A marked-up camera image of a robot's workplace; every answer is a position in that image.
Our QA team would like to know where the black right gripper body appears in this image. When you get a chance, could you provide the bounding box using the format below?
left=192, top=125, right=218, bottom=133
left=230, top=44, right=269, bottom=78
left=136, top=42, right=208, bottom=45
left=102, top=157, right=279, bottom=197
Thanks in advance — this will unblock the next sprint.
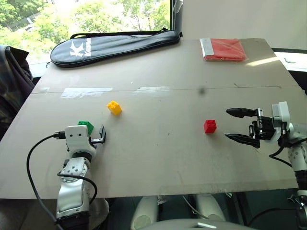
left=248, top=108, right=276, bottom=145

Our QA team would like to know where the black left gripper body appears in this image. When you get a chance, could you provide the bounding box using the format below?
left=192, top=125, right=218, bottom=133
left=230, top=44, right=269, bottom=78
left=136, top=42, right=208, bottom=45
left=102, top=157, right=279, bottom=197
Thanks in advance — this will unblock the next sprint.
left=89, top=135, right=105, bottom=145

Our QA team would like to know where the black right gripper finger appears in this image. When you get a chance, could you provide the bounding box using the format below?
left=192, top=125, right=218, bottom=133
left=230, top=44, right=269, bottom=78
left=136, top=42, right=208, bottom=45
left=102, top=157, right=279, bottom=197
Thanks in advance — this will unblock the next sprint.
left=224, top=132, right=261, bottom=150
left=225, top=107, right=260, bottom=119

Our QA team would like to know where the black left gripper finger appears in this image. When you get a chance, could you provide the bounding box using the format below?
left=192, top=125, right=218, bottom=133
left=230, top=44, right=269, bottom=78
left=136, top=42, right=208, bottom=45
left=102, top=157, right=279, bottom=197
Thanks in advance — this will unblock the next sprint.
left=98, top=124, right=107, bottom=145

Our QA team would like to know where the green toy brick cube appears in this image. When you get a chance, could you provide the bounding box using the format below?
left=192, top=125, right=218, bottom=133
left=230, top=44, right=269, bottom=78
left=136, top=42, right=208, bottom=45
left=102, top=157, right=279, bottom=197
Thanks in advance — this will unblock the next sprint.
left=77, top=120, right=95, bottom=136

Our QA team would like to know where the yellow toy brick cube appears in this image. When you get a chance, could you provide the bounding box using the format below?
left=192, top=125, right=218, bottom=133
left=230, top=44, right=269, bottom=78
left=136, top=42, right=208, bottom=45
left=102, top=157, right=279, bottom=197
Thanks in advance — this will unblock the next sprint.
left=106, top=100, right=123, bottom=116

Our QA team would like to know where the red toy brick cube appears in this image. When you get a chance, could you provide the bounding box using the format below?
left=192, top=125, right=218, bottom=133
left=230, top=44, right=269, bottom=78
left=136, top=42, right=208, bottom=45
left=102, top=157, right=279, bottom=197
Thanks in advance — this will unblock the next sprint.
left=203, top=119, right=218, bottom=135

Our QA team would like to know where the red packet with white label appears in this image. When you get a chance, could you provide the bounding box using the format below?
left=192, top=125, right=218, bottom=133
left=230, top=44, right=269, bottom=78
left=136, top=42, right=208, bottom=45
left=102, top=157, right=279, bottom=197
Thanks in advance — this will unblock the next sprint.
left=199, top=37, right=248, bottom=63

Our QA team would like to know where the white rounded robot leg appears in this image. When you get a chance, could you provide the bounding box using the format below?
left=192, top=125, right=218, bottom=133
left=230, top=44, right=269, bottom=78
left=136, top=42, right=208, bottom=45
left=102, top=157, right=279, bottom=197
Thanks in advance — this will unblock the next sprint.
left=195, top=194, right=226, bottom=222
left=130, top=196, right=159, bottom=229

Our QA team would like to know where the black racket bag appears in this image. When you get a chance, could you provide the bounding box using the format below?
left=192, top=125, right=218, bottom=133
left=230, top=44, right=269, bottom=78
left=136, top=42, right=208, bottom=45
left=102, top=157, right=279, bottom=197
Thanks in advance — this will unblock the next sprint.
left=49, top=27, right=184, bottom=69

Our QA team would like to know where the grey robot torso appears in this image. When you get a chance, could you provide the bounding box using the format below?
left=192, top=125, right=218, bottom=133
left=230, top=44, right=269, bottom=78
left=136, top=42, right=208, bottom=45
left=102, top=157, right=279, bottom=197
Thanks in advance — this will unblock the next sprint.
left=136, top=218, right=254, bottom=230

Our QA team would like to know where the dark jacket on chair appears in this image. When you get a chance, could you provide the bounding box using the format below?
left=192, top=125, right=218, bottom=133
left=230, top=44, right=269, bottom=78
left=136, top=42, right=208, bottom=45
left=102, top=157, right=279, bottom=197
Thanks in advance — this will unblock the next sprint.
left=0, top=45, right=35, bottom=136

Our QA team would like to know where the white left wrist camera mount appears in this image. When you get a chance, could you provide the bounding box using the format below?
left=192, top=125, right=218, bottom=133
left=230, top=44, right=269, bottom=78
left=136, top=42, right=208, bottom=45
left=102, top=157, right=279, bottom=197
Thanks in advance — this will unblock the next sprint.
left=64, top=125, right=97, bottom=160

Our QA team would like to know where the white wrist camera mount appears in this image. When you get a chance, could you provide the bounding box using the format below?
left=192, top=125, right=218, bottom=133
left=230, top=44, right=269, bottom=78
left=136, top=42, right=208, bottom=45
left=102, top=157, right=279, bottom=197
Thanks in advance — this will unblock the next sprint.
left=64, top=125, right=97, bottom=160
left=270, top=101, right=292, bottom=142

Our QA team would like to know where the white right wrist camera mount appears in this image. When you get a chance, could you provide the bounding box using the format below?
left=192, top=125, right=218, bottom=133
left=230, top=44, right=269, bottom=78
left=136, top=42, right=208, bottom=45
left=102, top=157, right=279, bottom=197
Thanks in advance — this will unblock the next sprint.
left=270, top=101, right=292, bottom=142

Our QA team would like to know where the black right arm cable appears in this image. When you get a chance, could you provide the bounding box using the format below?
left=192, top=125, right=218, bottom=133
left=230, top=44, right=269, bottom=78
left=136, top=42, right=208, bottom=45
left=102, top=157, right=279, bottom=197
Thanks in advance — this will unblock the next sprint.
left=269, top=143, right=294, bottom=168

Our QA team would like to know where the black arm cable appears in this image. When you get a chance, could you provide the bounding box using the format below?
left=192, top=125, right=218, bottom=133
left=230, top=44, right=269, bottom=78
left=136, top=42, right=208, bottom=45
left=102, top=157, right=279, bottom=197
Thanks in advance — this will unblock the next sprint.
left=269, top=143, right=294, bottom=168
left=26, top=130, right=67, bottom=230

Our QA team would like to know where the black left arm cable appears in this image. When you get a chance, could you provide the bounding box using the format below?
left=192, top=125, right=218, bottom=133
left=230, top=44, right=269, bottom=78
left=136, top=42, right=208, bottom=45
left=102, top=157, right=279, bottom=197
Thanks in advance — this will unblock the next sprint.
left=26, top=130, right=67, bottom=230

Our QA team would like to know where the thin white cable under table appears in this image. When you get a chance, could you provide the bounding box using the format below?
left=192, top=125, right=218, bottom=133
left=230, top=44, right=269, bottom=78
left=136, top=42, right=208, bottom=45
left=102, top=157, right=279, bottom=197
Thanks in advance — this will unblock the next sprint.
left=181, top=195, right=210, bottom=220

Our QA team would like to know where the dark window frame post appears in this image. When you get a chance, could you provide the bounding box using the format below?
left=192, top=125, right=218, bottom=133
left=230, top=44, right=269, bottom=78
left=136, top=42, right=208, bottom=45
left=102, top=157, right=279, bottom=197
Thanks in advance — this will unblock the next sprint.
left=169, top=0, right=184, bottom=37

